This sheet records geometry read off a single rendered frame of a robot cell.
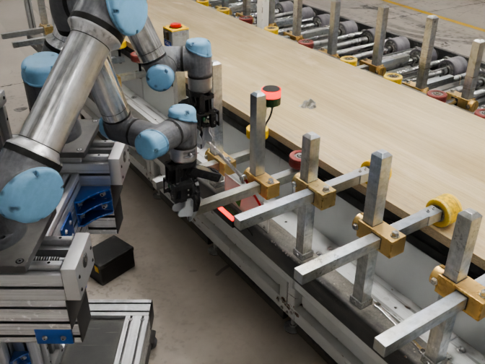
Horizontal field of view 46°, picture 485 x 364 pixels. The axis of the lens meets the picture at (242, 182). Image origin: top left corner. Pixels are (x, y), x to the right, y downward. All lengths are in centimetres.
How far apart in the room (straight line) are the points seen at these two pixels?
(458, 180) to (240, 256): 114
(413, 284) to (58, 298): 99
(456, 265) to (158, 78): 89
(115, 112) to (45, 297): 48
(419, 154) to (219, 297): 117
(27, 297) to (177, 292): 139
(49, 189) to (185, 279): 167
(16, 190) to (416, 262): 110
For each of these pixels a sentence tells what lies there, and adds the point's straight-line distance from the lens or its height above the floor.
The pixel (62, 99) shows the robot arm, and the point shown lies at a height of 135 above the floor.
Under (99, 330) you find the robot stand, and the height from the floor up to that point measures 21.
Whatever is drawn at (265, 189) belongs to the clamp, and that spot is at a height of 86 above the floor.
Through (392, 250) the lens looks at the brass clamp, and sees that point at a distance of 141.
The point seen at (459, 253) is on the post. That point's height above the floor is 105.
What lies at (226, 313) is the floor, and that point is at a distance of 257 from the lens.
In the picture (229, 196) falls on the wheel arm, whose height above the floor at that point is 86.
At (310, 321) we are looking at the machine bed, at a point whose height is 17.
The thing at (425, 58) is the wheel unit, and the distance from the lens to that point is 264.
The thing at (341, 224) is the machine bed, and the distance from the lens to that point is 189.
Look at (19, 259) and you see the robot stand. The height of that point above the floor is 104.
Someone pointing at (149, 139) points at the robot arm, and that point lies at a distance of 142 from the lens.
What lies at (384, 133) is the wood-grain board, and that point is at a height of 90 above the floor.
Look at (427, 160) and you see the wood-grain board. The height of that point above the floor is 90.
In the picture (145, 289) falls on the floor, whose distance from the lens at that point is 271.
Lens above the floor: 178
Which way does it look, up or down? 31 degrees down
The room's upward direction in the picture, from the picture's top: straight up
